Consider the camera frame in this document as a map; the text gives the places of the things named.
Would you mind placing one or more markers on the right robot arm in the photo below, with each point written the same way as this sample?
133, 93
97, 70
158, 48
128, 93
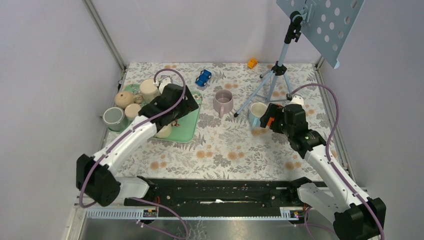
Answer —
353, 214

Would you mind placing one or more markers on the blue toy car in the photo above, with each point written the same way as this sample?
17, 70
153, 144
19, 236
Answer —
203, 78

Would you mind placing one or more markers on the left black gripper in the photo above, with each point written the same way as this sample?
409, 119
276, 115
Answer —
188, 105

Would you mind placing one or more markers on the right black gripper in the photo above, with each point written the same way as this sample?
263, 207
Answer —
272, 111

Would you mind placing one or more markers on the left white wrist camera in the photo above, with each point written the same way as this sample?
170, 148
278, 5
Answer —
163, 83

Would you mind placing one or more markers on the small beige cup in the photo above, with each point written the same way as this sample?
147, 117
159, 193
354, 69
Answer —
132, 111

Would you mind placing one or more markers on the light blue tripod stand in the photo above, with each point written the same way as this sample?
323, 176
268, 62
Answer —
281, 66

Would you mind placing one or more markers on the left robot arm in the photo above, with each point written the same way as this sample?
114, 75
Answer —
96, 174

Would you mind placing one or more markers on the tall beige cup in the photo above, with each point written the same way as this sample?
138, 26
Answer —
149, 90

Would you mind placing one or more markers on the grey metal cup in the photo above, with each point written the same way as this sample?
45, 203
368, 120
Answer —
115, 119

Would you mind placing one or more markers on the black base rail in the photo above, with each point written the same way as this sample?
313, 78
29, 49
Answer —
212, 198

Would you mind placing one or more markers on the beige teapot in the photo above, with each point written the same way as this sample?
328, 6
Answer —
125, 98

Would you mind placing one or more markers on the orange mug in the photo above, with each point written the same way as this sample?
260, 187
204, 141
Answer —
270, 121

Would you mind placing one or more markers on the orange toy block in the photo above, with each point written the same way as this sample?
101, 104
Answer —
252, 63

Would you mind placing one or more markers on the floral table cloth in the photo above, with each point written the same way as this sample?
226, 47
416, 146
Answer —
221, 148

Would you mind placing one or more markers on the light blue mug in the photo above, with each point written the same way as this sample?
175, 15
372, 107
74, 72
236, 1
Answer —
256, 111

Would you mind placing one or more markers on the perforated grey panel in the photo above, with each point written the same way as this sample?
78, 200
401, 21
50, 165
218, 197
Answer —
325, 23

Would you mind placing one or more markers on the mauve pink mug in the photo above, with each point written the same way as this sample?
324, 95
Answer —
223, 102

